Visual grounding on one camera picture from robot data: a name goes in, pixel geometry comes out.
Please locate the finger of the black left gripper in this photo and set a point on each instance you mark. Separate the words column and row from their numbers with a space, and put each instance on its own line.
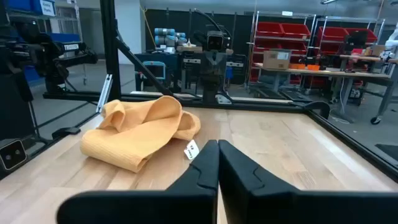
column 210, row 62
column 220, row 62

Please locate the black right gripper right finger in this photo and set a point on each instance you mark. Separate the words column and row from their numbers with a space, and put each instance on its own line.
column 280, row 205

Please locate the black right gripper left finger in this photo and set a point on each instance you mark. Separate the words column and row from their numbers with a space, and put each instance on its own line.
column 174, row 205

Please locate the yellow towel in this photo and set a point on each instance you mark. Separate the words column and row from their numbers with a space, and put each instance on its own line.
column 133, row 140

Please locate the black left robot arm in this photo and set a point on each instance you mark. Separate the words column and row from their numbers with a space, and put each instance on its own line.
column 213, row 87

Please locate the black spare robot arm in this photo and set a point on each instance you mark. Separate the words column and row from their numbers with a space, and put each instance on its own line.
column 53, row 59

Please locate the dark desk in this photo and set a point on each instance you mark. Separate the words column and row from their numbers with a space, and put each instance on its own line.
column 174, row 62

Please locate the cardboard box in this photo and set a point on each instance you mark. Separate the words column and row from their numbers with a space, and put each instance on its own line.
column 275, row 59

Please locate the metal rack with red bins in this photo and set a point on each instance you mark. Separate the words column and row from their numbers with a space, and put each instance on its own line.
column 332, row 32
column 280, row 29

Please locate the orange tray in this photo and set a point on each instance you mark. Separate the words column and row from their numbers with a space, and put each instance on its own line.
column 297, row 66
column 313, row 67

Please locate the long grey workbench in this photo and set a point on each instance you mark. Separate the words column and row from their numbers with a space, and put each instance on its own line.
column 342, row 74

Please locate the white robot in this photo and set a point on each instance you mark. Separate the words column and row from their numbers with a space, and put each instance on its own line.
column 392, row 42

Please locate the blue storage bin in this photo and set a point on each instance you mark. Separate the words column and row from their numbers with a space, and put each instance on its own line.
column 43, row 7
column 19, row 4

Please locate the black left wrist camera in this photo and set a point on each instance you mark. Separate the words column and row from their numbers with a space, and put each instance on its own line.
column 215, row 41

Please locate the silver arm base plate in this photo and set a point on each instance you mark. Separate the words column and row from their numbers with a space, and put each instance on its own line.
column 223, row 99

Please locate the black aluminium table frame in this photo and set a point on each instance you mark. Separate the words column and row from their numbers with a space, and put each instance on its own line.
column 109, row 46

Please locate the black table-level camera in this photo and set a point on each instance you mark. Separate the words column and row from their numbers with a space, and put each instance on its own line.
column 12, row 154

